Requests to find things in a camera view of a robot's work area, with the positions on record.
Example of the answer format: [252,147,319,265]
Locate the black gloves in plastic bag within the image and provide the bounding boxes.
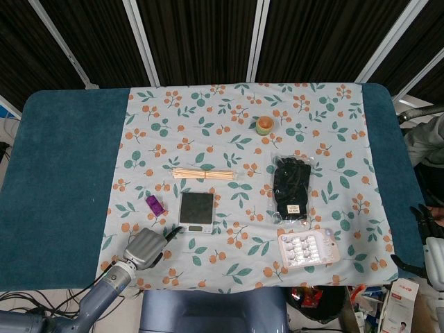
[269,152,317,223]

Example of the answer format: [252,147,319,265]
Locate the person in grey jacket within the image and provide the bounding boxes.
[398,103,444,223]

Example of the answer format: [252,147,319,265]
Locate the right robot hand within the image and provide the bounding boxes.
[390,204,444,289]

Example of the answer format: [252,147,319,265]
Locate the black floor cables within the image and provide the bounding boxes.
[0,290,143,319]

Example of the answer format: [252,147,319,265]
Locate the digital kitchen scale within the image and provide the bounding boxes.
[178,192,215,234]

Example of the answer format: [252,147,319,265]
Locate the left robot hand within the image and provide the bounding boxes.
[123,225,183,270]

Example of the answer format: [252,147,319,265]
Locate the black bin with red packets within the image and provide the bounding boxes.
[289,284,346,325]

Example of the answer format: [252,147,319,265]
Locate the floral tablecloth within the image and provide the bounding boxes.
[94,82,399,290]

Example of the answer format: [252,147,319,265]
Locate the bundle of wooden sticks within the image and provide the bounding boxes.
[171,167,241,182]

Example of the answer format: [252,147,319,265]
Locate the pink blister pack of clips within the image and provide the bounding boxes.
[277,228,341,270]

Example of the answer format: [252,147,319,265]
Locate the purple toy brick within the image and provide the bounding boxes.
[145,196,167,216]

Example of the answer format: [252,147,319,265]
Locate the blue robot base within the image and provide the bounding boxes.
[138,287,289,333]

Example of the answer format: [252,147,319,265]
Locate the white red cardboard box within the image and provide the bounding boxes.
[377,277,420,333]

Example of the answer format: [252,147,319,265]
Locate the teal table cover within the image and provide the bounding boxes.
[0,83,428,292]

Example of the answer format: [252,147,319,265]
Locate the small green orange cup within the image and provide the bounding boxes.
[255,115,274,135]

